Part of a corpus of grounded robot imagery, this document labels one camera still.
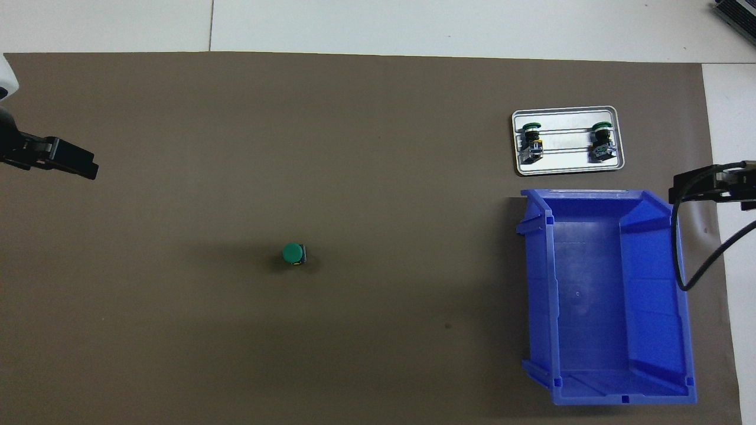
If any brown table mat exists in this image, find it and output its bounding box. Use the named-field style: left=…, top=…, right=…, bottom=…
left=0, top=52, right=742, bottom=425

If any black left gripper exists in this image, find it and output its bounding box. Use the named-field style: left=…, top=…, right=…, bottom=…
left=0, top=105, right=99, bottom=181

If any green push button switch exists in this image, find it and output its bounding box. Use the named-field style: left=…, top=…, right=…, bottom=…
left=281, top=242, right=308, bottom=267
left=518, top=121, right=545, bottom=165
left=588, top=121, right=615, bottom=165

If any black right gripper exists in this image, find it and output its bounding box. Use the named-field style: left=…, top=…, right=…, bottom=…
left=668, top=160, right=756, bottom=212

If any grey metal tray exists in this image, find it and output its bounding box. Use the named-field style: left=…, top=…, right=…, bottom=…
left=511, top=106, right=625, bottom=176

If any grey ribbed device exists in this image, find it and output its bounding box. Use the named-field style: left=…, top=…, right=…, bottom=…
left=711, top=0, right=756, bottom=38

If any blue plastic storage bin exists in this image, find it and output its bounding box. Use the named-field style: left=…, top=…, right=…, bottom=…
left=516, top=188, right=698, bottom=407

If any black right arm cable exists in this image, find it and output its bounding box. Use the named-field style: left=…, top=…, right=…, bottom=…
left=670, top=161, right=756, bottom=292

